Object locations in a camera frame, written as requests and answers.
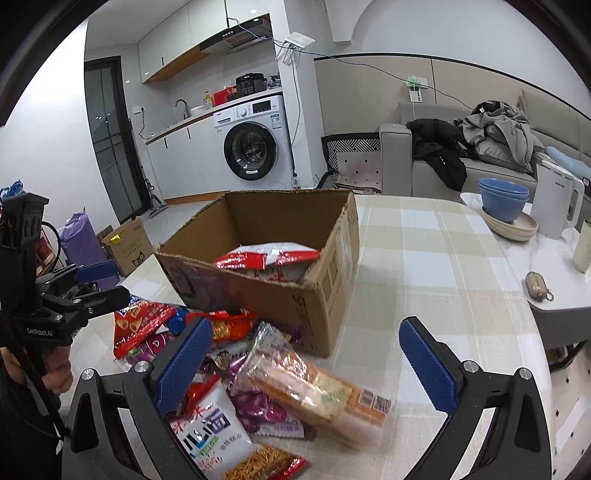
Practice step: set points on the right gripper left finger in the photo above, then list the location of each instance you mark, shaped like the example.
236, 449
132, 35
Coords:
97, 445

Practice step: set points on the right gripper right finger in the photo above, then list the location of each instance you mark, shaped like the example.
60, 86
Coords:
517, 443

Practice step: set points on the red corn chips bag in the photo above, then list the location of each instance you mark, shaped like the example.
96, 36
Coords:
135, 322

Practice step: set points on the white red noodle snack bag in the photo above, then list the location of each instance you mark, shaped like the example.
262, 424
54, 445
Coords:
209, 431

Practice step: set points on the purple white snack bag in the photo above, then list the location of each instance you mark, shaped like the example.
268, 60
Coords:
260, 415

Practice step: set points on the orange bread clear bag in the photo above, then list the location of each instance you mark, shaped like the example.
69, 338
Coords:
354, 415

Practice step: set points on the white red crisps packet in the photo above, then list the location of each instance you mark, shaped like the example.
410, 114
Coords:
275, 261

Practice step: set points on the small red snack packet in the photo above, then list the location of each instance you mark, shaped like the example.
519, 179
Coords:
227, 327

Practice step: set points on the person's left hand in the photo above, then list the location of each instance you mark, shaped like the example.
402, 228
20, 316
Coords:
58, 378

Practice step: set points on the small cardboard box on floor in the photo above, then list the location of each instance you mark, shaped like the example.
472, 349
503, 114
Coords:
128, 246

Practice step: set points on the checked tablecloth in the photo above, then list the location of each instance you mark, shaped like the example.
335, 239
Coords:
384, 258

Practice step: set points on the cream cup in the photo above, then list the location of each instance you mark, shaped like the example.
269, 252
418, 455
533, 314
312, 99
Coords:
582, 253

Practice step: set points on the black glass door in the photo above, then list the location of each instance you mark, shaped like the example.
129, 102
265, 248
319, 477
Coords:
112, 138

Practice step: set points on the white base cabinets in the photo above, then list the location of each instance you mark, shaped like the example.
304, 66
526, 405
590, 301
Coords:
189, 161

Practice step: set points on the beige plates stack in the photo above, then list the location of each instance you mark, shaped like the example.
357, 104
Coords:
520, 230

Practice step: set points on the faucet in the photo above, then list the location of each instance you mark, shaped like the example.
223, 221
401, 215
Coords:
185, 110

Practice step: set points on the blue bowls stack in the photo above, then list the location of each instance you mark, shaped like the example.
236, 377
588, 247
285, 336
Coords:
503, 200

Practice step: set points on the brown SF cardboard box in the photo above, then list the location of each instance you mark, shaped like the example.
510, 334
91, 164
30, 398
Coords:
325, 220

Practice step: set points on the white electric kettle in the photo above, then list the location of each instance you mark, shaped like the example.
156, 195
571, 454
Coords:
557, 201

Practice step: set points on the white washing machine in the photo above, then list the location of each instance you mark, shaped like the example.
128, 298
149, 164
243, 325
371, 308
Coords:
255, 145

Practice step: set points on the red box on counter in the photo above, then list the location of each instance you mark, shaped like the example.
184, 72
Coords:
224, 96

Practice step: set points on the grey sofa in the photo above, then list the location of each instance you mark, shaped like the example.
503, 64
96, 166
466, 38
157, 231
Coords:
553, 123

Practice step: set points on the black jacket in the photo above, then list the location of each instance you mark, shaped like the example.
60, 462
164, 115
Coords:
441, 145

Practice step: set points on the grey clothes pile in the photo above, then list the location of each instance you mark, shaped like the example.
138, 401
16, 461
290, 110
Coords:
501, 134

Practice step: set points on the patterned floor mat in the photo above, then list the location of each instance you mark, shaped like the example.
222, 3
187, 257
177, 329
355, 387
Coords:
354, 162

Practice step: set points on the range hood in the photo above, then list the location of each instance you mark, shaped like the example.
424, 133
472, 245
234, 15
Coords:
238, 37

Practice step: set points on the beige pouch with ring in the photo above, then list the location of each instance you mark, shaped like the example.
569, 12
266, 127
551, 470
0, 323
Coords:
537, 288

